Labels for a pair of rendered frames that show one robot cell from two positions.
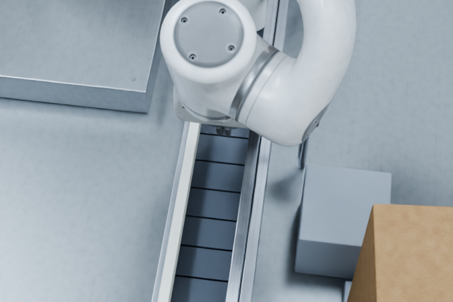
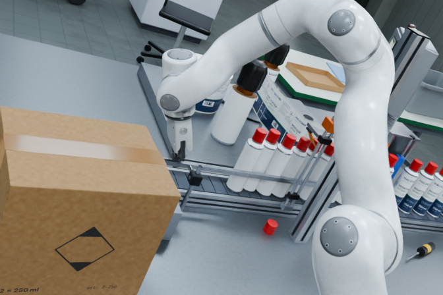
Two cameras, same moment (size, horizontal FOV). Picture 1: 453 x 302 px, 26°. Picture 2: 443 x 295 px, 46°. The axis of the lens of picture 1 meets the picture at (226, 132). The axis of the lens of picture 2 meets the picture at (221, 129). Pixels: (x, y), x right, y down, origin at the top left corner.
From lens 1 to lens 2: 1.05 m
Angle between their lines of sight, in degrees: 49
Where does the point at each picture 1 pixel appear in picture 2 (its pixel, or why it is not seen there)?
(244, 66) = (173, 63)
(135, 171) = not seen: hidden behind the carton
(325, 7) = (201, 60)
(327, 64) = (184, 76)
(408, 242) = (133, 130)
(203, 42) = (176, 53)
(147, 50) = (201, 159)
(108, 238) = not seen: hidden behind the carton
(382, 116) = (217, 243)
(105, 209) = not seen: hidden behind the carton
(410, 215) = (145, 133)
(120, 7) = (215, 153)
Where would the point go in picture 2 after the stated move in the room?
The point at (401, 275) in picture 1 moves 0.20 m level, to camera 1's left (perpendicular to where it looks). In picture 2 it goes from (117, 126) to (94, 80)
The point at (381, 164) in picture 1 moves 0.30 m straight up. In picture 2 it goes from (192, 241) to (238, 146)
